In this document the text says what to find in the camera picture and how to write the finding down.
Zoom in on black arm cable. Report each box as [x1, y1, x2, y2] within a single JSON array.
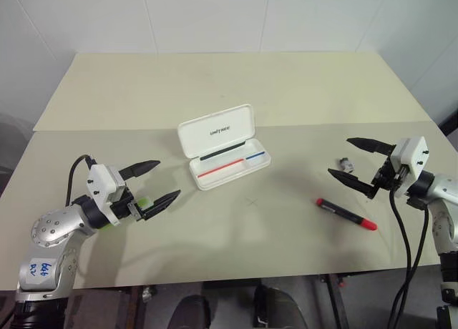
[[67, 154, 98, 205], [388, 185, 430, 329]]

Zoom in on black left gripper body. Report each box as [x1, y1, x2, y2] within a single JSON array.
[[109, 188, 147, 223]]

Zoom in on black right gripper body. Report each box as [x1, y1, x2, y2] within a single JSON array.
[[370, 156, 409, 192]]

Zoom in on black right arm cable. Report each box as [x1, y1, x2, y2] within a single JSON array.
[[388, 185, 430, 329]]

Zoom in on black metal table leg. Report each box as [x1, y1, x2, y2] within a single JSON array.
[[321, 274, 351, 329]]

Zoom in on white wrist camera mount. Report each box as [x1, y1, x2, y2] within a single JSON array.
[[389, 136, 429, 198], [86, 164, 130, 227]]

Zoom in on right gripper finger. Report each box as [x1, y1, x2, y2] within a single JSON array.
[[346, 137, 396, 157], [327, 168, 377, 201]]

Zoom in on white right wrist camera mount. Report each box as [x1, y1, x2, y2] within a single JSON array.
[[389, 136, 429, 198]]

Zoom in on dark rounded shape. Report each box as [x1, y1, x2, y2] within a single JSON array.
[[253, 283, 306, 329]]

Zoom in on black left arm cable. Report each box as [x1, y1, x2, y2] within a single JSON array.
[[67, 154, 98, 205]]

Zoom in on black marker red caps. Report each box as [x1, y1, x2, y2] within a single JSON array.
[[315, 197, 379, 232]]

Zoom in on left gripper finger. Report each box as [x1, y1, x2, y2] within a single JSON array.
[[119, 159, 161, 183], [137, 190, 181, 222]]

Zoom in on white label blue handwriting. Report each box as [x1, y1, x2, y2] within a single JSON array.
[[26, 260, 55, 285]]

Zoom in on light green pen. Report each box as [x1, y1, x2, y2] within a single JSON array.
[[100, 197, 152, 231]]

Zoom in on white hinged pencil case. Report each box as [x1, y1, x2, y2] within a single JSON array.
[[176, 103, 272, 192]]

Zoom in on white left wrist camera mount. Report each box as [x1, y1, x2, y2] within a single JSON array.
[[86, 164, 130, 227]]

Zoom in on dark background object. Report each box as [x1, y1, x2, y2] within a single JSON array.
[[437, 92, 458, 137]]

